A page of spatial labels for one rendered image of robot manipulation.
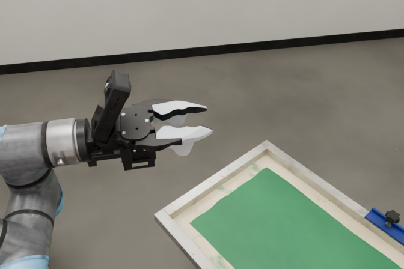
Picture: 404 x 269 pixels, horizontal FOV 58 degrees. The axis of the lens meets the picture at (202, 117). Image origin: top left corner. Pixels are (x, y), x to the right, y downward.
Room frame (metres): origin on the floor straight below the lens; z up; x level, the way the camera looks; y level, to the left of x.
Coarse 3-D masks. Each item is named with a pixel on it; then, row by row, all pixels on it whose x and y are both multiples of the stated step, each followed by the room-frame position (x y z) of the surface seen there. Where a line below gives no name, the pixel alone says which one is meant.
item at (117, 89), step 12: (120, 72) 0.45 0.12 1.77; (108, 84) 0.43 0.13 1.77; (120, 84) 0.42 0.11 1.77; (108, 96) 0.42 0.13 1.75; (120, 96) 0.41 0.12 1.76; (96, 108) 0.45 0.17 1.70; (108, 108) 0.41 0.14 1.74; (120, 108) 0.42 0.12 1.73; (96, 120) 0.43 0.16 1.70; (108, 120) 0.41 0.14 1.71; (96, 132) 0.41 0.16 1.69; (108, 132) 0.42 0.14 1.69
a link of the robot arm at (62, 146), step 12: (60, 120) 0.44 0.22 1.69; (72, 120) 0.44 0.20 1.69; (48, 132) 0.41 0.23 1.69; (60, 132) 0.41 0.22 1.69; (72, 132) 0.41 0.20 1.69; (48, 144) 0.39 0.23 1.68; (60, 144) 0.40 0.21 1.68; (72, 144) 0.40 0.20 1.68; (60, 156) 0.39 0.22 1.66; (72, 156) 0.39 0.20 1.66
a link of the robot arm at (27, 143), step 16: (0, 128) 0.42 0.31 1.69; (16, 128) 0.42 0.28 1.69; (32, 128) 0.42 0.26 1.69; (0, 144) 0.39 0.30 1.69; (16, 144) 0.39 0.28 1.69; (32, 144) 0.39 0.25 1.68; (0, 160) 0.37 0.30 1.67; (16, 160) 0.38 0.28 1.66; (32, 160) 0.38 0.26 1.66; (48, 160) 0.38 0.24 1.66; (16, 176) 0.37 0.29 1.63; (32, 176) 0.38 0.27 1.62
